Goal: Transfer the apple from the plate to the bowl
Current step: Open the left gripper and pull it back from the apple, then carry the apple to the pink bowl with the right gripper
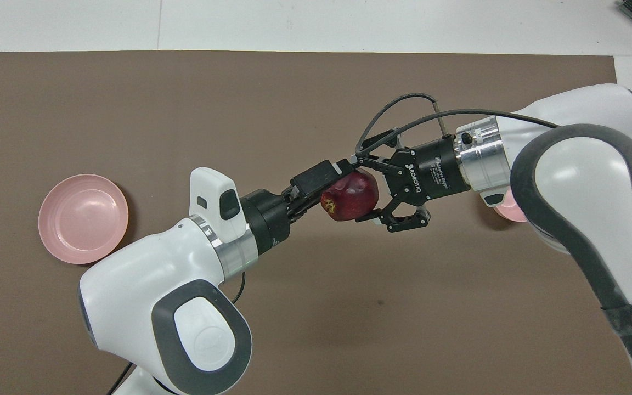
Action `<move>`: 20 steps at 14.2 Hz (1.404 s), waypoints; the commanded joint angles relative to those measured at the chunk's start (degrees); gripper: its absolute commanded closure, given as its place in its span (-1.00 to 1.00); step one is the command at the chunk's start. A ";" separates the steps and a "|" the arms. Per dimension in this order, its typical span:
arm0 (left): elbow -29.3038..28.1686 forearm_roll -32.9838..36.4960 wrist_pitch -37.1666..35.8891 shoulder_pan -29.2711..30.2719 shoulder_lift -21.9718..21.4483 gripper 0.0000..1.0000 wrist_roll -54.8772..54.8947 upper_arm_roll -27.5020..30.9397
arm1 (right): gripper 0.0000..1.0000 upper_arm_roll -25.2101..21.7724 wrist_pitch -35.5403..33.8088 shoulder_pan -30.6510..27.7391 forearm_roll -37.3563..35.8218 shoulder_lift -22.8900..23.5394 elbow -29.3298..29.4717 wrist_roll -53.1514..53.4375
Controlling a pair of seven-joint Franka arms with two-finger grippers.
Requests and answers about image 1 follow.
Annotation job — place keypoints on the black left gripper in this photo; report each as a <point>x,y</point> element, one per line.
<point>264,219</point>

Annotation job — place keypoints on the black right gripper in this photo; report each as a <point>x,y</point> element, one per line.
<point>431,170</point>

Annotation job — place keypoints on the dark red apple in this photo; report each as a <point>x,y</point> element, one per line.
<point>351,197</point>

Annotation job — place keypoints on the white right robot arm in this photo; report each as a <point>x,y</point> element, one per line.
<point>579,164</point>

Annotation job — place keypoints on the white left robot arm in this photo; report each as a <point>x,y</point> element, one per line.
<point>140,285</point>

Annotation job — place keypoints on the pink bowl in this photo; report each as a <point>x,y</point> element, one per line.
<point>513,211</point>

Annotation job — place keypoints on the pink plate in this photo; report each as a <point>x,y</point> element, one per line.
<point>83,219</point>

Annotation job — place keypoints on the brown table mat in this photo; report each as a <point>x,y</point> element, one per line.
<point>294,329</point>

